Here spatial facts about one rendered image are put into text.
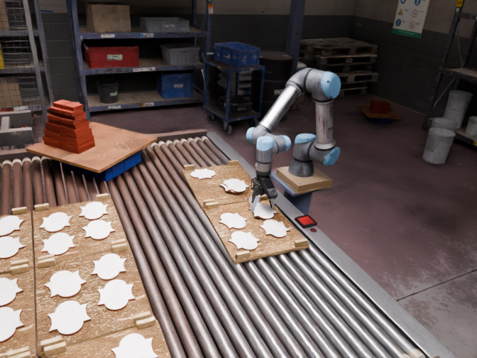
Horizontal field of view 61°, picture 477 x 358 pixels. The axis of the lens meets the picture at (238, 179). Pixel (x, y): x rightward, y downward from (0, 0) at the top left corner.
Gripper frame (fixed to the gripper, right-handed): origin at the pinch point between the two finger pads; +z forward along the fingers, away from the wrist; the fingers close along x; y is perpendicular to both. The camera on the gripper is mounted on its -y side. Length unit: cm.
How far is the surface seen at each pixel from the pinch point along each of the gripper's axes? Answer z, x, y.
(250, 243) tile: 2.3, 15.5, -20.5
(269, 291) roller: 7, 19, -46
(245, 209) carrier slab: 1.6, 6.7, 5.5
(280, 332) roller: 8, 23, -64
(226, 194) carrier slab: 0.6, 10.6, 21.4
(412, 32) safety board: -46, -441, 376
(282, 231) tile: 2.1, -2.0, -16.9
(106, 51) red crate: -17, 25, 427
